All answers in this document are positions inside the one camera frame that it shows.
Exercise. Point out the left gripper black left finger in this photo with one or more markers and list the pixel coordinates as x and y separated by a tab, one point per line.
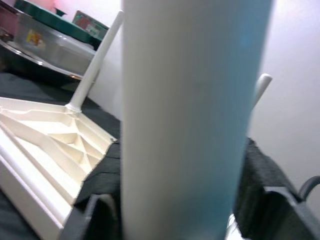
105	200

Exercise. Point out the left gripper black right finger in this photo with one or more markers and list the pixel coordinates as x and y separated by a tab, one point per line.
270	205

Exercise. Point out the white plastic table leg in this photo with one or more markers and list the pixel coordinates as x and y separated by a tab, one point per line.
187	112
100	55
261	85

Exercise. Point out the white plastic children table top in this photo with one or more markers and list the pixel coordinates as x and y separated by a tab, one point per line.
30	140

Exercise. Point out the clear plastic storage box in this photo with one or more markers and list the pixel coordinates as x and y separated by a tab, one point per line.
57	50

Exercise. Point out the black round basin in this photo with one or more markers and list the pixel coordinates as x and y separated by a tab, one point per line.
25	60

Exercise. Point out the red green printed box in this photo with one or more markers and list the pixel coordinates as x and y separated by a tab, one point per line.
87	25

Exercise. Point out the dark maroon container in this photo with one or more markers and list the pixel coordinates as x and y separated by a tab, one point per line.
7	22

